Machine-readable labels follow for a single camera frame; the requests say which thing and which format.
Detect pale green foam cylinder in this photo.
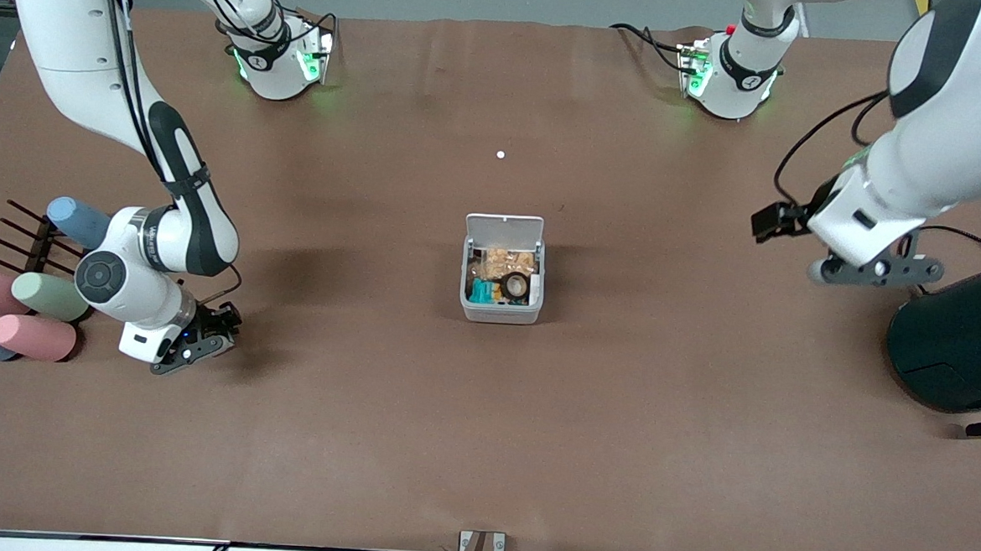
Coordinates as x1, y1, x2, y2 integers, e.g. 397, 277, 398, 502
10, 271, 94, 325

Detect thin black looped cable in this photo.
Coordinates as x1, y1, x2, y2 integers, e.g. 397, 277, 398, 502
894, 223, 981, 299

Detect dark teal cylindrical container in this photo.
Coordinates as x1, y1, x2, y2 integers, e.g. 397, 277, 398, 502
883, 250, 981, 416

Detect black base cable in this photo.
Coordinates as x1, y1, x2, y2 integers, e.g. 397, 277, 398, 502
608, 22, 691, 73

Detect black rod rack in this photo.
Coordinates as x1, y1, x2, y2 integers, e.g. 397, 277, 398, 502
0, 197, 96, 285

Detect brown snack wrappers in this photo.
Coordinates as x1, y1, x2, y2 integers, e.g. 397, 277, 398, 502
468, 244, 538, 283

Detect white square lidded bin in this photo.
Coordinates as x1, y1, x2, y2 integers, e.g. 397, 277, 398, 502
458, 212, 549, 327

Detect small dark tape roll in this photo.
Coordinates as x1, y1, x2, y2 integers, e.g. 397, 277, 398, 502
498, 271, 532, 304

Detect metal base connector box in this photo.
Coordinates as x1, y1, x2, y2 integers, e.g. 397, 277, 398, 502
674, 40, 715, 101
294, 20, 338, 85

